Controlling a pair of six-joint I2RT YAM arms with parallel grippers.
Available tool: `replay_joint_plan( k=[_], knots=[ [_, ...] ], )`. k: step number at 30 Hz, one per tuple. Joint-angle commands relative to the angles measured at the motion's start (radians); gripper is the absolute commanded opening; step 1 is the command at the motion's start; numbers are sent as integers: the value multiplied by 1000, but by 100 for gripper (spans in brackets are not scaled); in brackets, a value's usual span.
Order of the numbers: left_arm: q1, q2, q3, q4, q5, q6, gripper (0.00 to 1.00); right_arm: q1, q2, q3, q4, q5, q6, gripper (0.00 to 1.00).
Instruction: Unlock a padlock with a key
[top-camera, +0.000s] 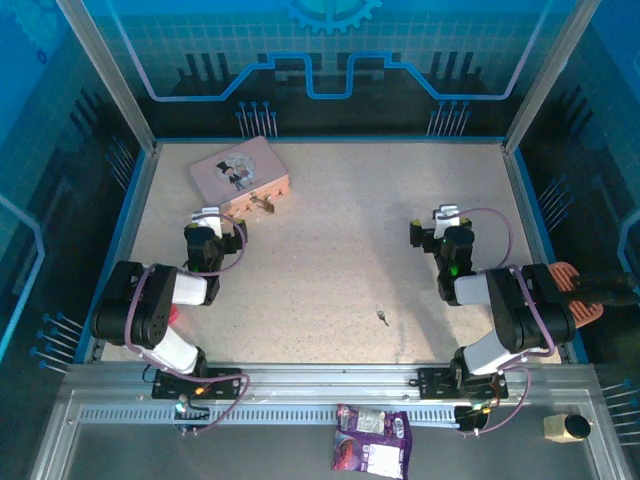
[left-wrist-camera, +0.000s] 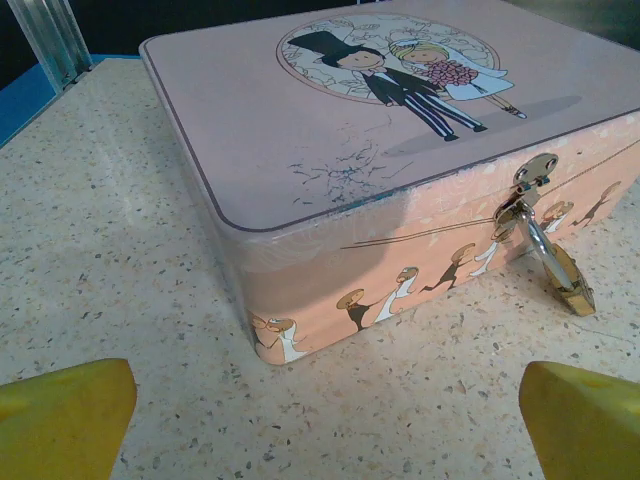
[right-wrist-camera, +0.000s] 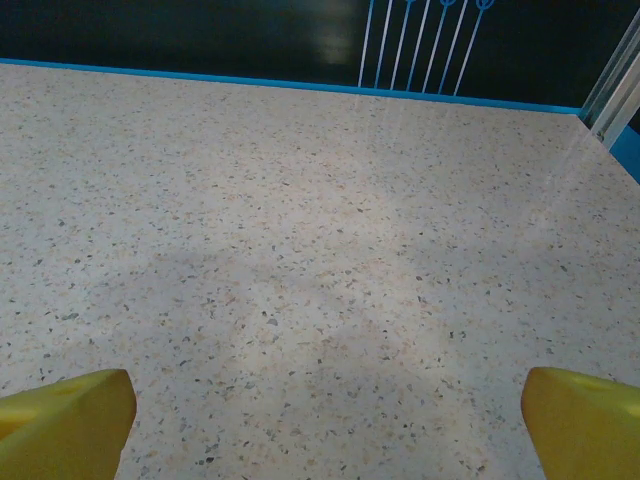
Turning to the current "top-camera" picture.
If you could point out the small beige black cylinder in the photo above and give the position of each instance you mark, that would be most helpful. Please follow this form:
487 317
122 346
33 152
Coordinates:
555 429

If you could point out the left small circuit board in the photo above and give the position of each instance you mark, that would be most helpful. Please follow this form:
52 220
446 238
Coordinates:
184 406

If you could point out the beige bin with orange rim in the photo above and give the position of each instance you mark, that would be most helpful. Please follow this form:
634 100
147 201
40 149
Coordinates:
565 280

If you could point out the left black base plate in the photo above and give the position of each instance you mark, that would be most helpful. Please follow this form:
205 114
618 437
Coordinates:
225 382

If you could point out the right small circuit board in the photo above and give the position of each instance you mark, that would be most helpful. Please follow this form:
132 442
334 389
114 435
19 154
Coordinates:
475 412

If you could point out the small circuit board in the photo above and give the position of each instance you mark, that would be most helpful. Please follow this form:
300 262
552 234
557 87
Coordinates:
184 406
475 412

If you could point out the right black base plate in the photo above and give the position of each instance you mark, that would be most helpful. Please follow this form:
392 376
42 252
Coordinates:
432 382

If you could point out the purple snack bag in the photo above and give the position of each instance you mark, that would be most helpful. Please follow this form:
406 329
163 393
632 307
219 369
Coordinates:
372 445

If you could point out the aluminium frame post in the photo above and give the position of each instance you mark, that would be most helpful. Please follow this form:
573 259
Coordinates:
105 75
550 75

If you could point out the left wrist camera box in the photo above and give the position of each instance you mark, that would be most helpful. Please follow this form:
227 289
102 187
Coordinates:
207 222

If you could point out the black round cap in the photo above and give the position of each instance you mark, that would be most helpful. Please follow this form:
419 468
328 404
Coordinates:
577 426

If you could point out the pink tin box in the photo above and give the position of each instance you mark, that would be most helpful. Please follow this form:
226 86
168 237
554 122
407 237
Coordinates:
235 170

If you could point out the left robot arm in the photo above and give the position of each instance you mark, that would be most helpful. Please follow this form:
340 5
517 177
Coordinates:
135 310

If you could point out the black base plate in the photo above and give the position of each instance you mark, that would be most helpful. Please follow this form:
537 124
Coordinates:
225 382
432 382

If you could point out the small metal key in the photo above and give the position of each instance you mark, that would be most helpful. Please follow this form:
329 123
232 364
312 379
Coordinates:
382 316

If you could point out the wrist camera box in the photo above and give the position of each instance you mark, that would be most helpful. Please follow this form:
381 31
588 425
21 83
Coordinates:
207 222
446 220

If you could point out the aluminium rail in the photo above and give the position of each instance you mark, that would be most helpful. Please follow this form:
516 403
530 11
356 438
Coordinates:
325 380

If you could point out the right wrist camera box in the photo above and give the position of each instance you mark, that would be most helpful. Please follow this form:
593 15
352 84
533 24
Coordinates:
446 220

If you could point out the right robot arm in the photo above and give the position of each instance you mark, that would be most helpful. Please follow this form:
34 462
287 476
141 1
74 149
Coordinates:
515 310

